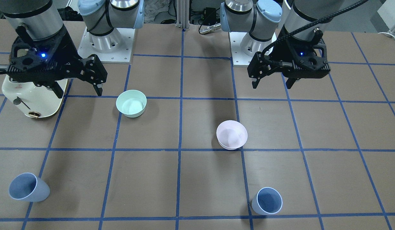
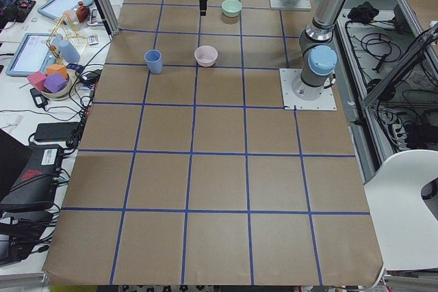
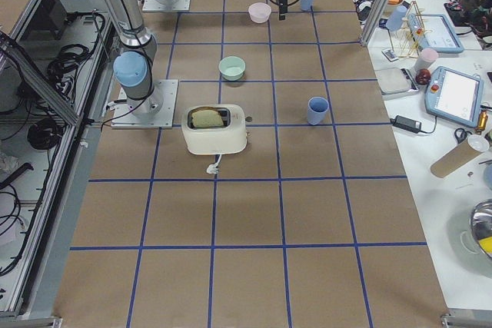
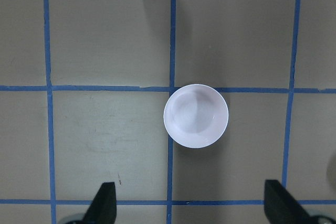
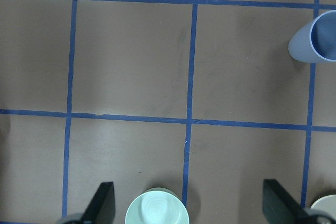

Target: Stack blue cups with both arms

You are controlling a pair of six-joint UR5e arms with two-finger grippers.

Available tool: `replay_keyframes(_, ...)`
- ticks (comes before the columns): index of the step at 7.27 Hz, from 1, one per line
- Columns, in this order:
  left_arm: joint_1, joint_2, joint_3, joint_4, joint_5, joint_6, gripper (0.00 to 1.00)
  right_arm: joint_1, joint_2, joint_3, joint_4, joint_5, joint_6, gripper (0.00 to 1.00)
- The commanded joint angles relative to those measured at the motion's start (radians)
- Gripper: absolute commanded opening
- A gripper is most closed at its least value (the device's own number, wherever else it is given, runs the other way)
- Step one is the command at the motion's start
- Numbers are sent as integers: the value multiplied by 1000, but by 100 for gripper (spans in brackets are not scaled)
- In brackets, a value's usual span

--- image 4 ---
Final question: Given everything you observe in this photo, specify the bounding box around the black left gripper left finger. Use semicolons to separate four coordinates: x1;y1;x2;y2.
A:
82;182;116;223

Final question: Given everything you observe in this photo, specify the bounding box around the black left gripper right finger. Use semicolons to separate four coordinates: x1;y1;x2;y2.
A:
264;179;310;224

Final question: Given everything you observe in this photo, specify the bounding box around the white round bowl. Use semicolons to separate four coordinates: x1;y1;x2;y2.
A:
163;84;229;148

